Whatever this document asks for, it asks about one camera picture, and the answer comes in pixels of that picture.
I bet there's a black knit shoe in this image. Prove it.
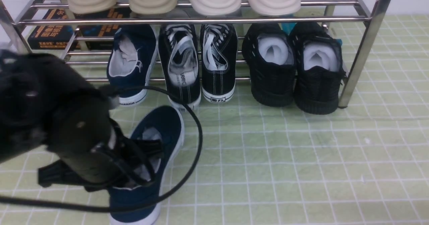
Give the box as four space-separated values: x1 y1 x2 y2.
289 22 345 115
241 23 296 107

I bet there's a black white-laced sneaker right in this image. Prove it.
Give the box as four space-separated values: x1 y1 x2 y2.
200 24 238 103

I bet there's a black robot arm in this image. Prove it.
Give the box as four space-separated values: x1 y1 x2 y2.
0 49 163 191

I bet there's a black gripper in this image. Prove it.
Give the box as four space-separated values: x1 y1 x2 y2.
37 96 164 188

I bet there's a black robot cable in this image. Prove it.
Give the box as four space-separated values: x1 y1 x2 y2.
0 86 203 213

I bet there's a stainless steel shoe rack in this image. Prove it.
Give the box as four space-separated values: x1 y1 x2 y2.
1 0 391 109

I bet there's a teal object behind rack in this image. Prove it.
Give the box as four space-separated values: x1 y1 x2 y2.
281 22 296 35

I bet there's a black knit shoe left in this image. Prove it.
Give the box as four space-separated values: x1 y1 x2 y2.
241 23 296 107

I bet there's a black orange-lettered book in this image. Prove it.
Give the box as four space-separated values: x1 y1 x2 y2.
27 8 131 51

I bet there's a black knit shoe right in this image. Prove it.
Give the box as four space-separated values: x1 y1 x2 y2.
289 22 345 115

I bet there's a black white-laced sneaker left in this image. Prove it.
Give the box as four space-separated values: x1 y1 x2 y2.
158 24 202 109

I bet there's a black white-laced sneaker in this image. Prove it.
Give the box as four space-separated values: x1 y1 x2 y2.
200 24 238 103
158 24 202 109

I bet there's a green checked floor mat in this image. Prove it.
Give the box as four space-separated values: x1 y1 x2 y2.
0 14 429 225

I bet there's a navy canvas sneaker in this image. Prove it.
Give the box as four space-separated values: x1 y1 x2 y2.
108 106 184 225
106 24 158 106

